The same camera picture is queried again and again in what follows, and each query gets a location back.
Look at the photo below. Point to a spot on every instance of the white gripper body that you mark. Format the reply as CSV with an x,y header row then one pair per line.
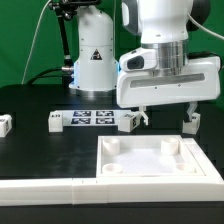
x,y
140,84

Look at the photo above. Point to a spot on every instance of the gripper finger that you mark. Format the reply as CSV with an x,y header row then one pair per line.
x,y
191,109
142,110

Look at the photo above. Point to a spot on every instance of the white square tabletop part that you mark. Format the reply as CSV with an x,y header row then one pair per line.
x,y
145,156

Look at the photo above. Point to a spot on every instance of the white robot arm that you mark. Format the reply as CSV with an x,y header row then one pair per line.
x,y
161,24

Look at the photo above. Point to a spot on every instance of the fiducial marker sheet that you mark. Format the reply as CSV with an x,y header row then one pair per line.
x,y
91,117

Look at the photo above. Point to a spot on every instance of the white L-shaped obstacle fence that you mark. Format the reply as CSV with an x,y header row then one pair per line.
x,y
209,187

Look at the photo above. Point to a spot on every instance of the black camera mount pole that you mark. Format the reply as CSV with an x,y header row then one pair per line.
x,y
65,10

